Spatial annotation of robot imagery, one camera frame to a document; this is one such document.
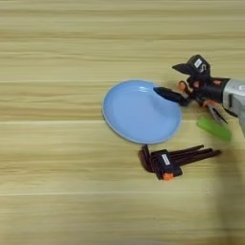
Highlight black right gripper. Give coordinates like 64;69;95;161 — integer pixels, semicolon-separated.
152;62;232;108

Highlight light blue round plate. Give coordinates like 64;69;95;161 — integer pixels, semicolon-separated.
101;79;183;145

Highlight orange black needle-nose pliers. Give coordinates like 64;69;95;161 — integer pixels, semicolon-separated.
177;79;229;126

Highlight green rectangular block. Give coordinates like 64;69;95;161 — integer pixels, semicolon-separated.
196;116;233;142

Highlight black hex key set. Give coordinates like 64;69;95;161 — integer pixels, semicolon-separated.
138;144;222;182

